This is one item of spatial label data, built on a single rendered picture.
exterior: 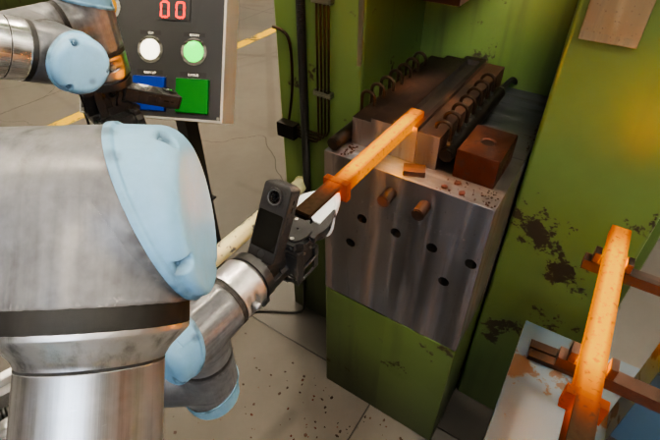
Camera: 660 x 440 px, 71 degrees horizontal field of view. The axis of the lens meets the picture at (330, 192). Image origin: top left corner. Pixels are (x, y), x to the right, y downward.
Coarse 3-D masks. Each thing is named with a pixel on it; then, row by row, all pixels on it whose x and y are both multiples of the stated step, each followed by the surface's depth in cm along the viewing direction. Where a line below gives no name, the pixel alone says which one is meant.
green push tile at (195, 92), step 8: (176, 80) 101; (184, 80) 101; (192, 80) 101; (200, 80) 101; (208, 80) 101; (176, 88) 102; (184, 88) 101; (192, 88) 101; (200, 88) 101; (208, 88) 101; (184, 96) 102; (192, 96) 101; (200, 96) 101; (208, 96) 101; (184, 104) 102; (192, 104) 102; (200, 104) 101; (208, 104) 102; (184, 112) 102; (192, 112) 102; (200, 112) 102
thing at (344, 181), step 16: (416, 112) 96; (400, 128) 91; (384, 144) 86; (352, 160) 81; (368, 160) 81; (336, 176) 77; (352, 176) 78; (320, 192) 73; (336, 192) 74; (304, 208) 70
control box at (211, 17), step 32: (128, 0) 101; (160, 0) 100; (192, 0) 99; (224, 0) 99; (128, 32) 102; (160, 32) 101; (192, 32) 100; (224, 32) 99; (160, 64) 102; (192, 64) 101; (224, 64) 100; (224, 96) 102
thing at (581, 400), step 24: (624, 240) 76; (600, 264) 74; (624, 264) 71; (600, 288) 68; (600, 312) 64; (600, 336) 61; (600, 360) 58; (576, 384) 56; (600, 384) 56; (576, 408) 53; (600, 408) 53; (576, 432) 50
